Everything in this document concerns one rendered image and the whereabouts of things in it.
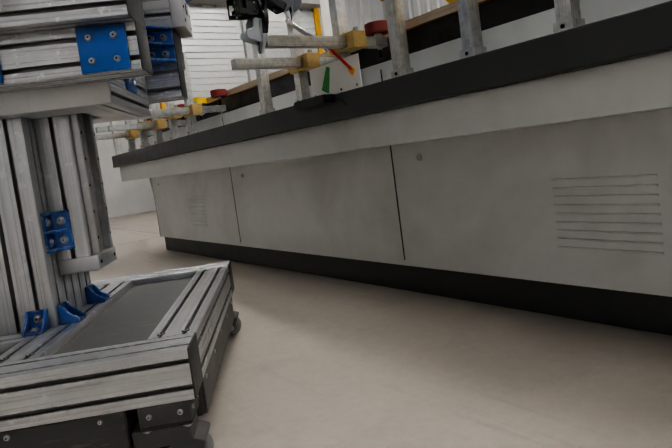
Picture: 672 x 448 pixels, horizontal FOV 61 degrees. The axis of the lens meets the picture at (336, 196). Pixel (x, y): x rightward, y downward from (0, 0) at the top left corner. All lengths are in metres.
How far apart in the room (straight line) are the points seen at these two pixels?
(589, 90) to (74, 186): 1.11
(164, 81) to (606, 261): 1.21
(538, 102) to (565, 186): 0.30
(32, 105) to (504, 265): 1.26
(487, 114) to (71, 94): 0.92
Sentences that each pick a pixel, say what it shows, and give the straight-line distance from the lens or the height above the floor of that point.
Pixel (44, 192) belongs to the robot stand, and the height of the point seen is 0.52.
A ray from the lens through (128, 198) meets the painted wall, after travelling 9.40.
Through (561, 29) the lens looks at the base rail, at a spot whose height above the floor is 0.71.
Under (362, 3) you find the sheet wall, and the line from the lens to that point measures 12.24.
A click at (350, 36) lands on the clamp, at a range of 1.75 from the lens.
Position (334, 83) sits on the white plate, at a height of 0.74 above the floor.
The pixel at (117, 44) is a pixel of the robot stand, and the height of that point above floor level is 0.77.
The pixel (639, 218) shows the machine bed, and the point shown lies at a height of 0.28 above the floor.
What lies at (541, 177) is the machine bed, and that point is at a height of 0.39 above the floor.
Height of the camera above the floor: 0.52
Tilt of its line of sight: 4 degrees down
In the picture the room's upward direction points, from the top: 8 degrees counter-clockwise
